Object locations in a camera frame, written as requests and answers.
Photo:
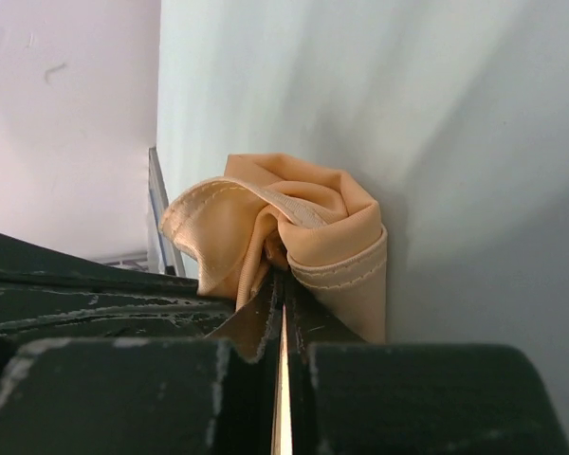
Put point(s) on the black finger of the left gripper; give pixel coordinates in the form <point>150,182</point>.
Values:
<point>46,293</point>

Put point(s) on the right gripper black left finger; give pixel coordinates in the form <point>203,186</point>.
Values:
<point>245,393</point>

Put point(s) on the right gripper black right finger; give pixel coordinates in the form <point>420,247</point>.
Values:
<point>308,325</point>

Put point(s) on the orange cloth napkin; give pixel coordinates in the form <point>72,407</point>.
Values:
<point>278,211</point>

